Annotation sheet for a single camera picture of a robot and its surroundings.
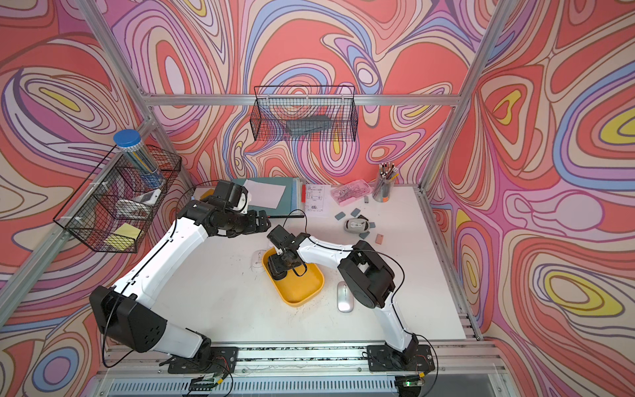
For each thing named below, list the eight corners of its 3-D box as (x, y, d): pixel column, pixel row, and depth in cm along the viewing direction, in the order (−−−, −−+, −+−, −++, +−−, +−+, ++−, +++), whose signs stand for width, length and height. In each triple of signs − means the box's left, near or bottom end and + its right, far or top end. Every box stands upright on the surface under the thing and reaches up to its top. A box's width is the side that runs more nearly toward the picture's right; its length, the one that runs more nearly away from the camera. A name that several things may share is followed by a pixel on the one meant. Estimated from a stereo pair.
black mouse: (344, 233, 105) (345, 228, 102) (344, 223, 108) (344, 217, 105) (368, 233, 105) (369, 228, 102) (366, 223, 108) (368, 217, 105)
